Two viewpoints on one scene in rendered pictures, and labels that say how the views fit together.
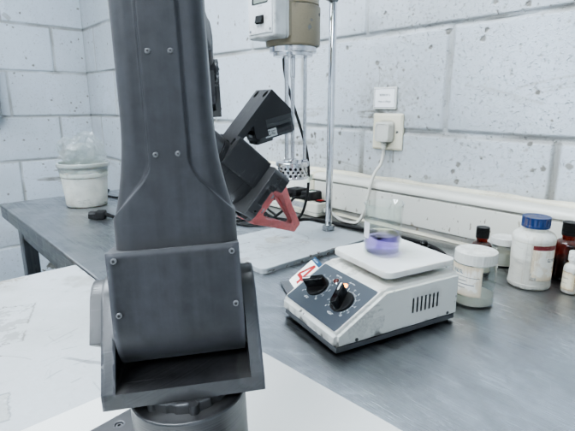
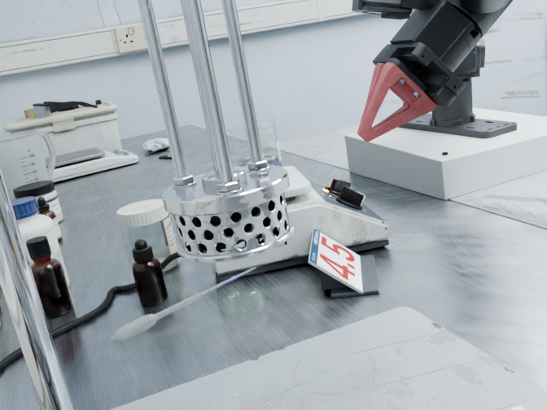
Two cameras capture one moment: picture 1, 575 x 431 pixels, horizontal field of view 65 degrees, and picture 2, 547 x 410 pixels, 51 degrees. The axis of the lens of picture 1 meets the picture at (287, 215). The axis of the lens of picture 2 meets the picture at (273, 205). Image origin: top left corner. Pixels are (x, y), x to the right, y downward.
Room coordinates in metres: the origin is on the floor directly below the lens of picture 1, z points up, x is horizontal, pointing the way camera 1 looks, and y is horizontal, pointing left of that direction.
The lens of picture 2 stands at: (1.18, 0.13, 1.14)
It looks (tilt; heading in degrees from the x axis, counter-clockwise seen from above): 16 degrees down; 203
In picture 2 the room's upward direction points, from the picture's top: 10 degrees counter-clockwise
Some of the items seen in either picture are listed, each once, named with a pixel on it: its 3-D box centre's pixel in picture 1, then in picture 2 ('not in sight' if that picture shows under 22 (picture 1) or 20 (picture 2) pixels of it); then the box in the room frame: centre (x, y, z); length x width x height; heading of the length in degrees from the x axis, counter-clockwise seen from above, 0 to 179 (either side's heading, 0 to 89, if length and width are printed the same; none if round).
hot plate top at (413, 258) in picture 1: (392, 255); (252, 187); (0.60, -0.14, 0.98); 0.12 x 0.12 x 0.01; 29
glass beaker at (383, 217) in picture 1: (384, 226); (255, 152); (0.60, -0.13, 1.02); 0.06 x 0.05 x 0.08; 132
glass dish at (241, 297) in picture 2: not in sight; (244, 294); (0.72, -0.11, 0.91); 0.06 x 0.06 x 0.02
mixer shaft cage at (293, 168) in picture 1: (293, 115); (188, 0); (0.92, -0.01, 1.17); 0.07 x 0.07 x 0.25
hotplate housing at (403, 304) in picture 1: (376, 288); (280, 218); (0.58, -0.12, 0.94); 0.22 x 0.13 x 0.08; 119
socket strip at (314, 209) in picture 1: (275, 197); not in sight; (1.31, 0.04, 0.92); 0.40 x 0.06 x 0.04; 42
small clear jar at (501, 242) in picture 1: (503, 250); not in sight; (0.79, -0.39, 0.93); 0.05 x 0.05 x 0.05
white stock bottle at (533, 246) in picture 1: (532, 250); (30, 247); (0.70, -0.39, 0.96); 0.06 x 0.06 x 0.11
